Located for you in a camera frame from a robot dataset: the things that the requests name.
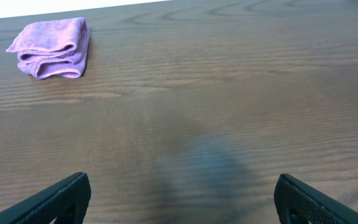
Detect purple microfiber cloth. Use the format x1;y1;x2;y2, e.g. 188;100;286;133
6;17;90;80

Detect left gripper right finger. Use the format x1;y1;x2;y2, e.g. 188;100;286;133
273;174;358;224

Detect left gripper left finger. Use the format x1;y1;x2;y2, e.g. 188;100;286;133
0;172;91;224

